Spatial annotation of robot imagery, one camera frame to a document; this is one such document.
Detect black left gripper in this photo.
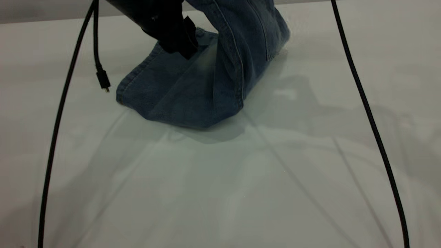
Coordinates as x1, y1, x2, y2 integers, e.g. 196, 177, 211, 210
141, 7, 199, 59

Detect black braided cable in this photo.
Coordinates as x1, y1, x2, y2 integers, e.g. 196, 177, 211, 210
38, 0, 99, 248
331, 0, 410, 248

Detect black cable with usb plug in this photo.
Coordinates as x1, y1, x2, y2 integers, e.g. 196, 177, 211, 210
92, 0, 111, 93

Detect blue denim shorts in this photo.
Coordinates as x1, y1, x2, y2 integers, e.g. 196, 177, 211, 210
116, 0, 290, 130

